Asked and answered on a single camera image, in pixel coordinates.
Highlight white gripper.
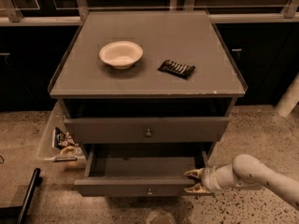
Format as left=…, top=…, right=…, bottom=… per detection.
left=184, top=166, right=223, bottom=194

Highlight grey drawer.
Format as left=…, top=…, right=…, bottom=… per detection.
left=64, top=117, right=229, bottom=144
left=75, top=143, right=207, bottom=197

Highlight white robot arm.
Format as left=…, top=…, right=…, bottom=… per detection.
left=184, top=154, right=299, bottom=210

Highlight grey top drawer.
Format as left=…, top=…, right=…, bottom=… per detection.
left=64, top=117, right=229, bottom=144

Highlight grey drawer cabinet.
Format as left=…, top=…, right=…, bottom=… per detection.
left=48, top=10, right=249, bottom=161

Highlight black snack packet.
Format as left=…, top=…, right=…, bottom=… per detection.
left=158, top=60, right=195, bottom=79

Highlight snack packets in bin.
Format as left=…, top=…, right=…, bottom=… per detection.
left=52, top=127, right=82, bottom=155

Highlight white paper bowl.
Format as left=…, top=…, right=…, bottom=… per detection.
left=99, top=41, right=143, bottom=69

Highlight clear plastic bin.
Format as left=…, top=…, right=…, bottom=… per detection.
left=37, top=103, right=86, bottom=168

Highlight black bar object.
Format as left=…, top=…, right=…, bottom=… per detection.
left=0, top=168, right=43, bottom=224

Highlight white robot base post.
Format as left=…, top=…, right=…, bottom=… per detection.
left=275, top=73, right=299, bottom=118

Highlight metal window rail frame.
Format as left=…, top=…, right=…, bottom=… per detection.
left=1, top=0, right=299, bottom=26

